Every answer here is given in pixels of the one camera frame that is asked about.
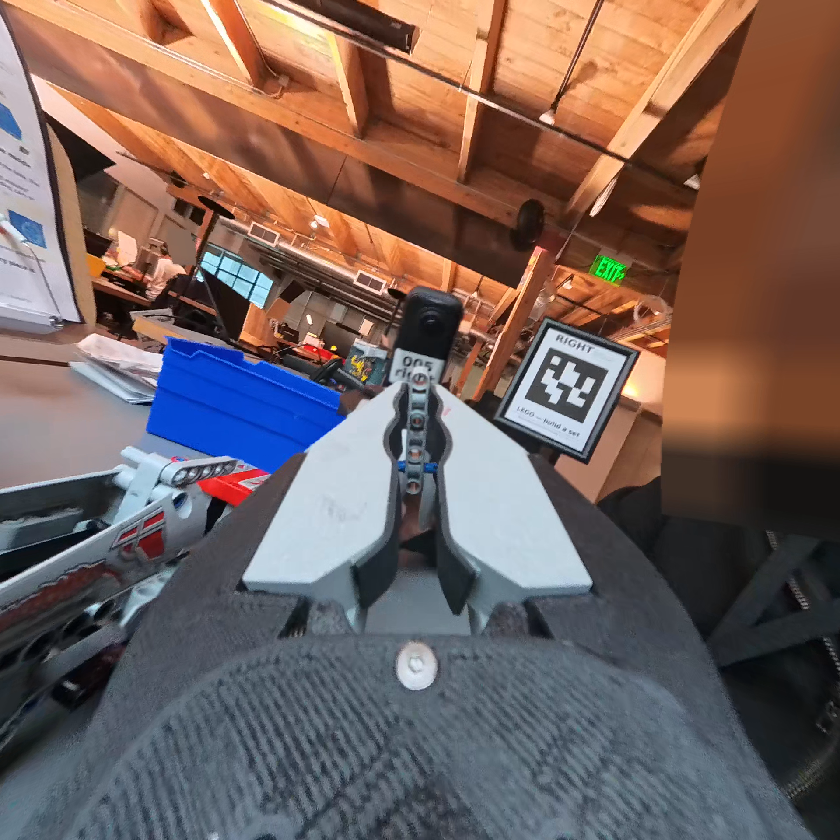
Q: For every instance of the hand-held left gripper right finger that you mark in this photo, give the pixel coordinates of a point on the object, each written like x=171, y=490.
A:
x=505, y=518

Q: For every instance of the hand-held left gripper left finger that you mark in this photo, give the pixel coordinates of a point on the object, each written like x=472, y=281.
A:
x=328, y=518

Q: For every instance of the blue lego pin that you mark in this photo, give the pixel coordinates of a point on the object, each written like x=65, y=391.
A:
x=401, y=466

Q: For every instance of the grey lego beam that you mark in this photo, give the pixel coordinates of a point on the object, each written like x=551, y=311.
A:
x=417, y=420

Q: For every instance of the blue plastic bin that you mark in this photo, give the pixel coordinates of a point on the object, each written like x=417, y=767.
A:
x=229, y=400

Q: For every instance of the grey red lego vehicle model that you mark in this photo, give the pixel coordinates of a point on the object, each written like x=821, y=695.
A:
x=79, y=564

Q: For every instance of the lego instruction booklet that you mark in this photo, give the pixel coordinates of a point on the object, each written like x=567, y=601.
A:
x=111, y=384

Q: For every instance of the black round speaker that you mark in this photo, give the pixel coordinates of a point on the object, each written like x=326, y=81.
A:
x=528, y=223

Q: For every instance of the green exit sign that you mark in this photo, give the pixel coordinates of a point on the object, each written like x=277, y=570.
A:
x=609, y=269

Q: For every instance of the person's black jacket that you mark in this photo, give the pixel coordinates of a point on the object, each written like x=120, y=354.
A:
x=689, y=571

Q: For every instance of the black ceiling heater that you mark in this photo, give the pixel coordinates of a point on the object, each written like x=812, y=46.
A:
x=367, y=26

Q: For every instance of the yellow plastic bin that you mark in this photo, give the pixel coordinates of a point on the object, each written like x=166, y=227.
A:
x=95, y=266

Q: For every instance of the printed instruction sheet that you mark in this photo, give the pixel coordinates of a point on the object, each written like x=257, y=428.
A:
x=26, y=197

